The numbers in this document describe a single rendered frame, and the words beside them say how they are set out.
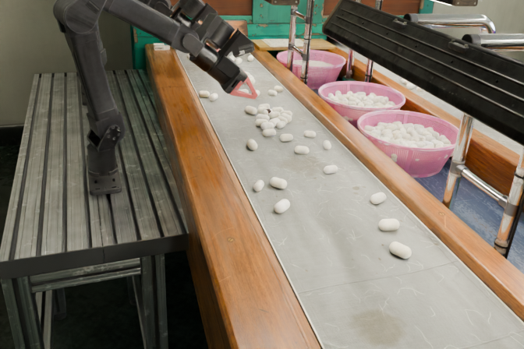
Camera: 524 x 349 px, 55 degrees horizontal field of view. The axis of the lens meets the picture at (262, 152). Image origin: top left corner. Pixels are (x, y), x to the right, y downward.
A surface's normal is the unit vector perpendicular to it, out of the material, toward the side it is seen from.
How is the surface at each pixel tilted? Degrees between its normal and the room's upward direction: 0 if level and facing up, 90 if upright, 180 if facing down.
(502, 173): 90
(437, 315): 0
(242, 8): 90
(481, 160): 90
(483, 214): 0
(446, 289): 0
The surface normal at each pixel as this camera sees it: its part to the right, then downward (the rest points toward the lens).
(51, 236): 0.05, -0.91
